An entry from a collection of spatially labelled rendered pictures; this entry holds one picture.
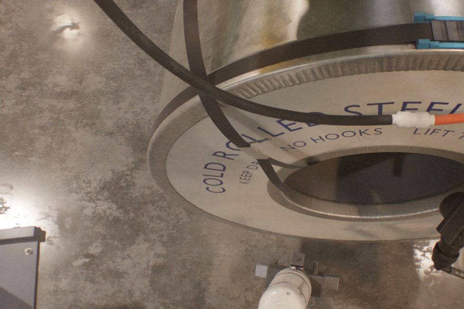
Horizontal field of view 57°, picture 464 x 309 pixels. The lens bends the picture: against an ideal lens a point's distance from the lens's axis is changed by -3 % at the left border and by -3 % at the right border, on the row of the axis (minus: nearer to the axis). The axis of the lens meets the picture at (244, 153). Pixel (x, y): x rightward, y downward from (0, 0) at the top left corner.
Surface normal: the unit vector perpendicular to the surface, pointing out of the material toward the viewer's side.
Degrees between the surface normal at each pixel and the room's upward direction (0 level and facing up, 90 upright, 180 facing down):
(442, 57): 89
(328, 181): 22
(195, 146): 90
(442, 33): 2
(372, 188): 12
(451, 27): 2
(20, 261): 0
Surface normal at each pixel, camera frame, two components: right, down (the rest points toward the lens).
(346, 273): -0.05, -0.41
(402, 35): -0.29, -0.41
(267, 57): -0.52, -0.38
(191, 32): -0.53, -0.08
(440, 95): -0.07, 0.91
